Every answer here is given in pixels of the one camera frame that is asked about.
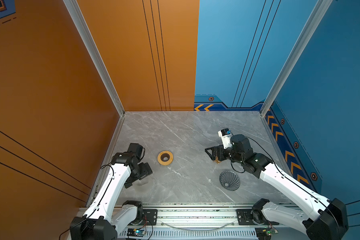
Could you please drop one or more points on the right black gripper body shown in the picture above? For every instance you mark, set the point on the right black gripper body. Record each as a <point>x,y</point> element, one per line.
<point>230,155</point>

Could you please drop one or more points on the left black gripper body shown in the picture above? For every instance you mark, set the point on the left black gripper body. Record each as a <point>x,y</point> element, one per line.
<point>142,171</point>

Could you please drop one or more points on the black ribbed coffee dripper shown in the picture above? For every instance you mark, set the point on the black ribbed coffee dripper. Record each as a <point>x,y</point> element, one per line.
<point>229,180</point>

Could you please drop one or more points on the wooden ring dripper stand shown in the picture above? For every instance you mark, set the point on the wooden ring dripper stand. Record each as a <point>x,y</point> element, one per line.
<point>165,158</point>

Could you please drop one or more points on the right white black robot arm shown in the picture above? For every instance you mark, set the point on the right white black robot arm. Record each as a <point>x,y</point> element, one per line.
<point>317,217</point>

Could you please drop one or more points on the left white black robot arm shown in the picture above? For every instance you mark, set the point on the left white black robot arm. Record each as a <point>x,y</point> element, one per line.
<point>97,223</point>

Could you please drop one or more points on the left green circuit board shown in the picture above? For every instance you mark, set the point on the left green circuit board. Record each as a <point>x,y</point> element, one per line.
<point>136,233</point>

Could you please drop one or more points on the green circuit board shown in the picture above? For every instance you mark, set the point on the green circuit board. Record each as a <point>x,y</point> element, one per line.
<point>136,233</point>
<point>266,233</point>

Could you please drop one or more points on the right green circuit board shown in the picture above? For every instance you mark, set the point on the right green circuit board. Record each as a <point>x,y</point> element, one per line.
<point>266,233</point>

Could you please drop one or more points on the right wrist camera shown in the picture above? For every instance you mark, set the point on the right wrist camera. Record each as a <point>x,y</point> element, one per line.
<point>225,135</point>

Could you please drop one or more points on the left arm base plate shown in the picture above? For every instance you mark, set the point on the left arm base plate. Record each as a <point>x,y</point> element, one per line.
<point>150,215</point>

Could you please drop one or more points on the clear tube on rail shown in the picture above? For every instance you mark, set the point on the clear tube on rail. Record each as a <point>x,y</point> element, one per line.
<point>197,228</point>

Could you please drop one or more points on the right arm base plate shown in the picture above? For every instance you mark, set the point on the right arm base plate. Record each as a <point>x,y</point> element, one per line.
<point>243,216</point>

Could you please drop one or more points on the right aluminium corner post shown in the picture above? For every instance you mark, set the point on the right aluminium corner post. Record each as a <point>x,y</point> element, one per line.
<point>306,34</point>

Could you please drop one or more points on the aluminium corner post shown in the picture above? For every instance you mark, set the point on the aluminium corner post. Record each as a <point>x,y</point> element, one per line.
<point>89,42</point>
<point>306,34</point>

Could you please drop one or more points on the left aluminium corner post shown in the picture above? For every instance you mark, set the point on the left aluminium corner post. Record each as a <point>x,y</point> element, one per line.
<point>89,42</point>

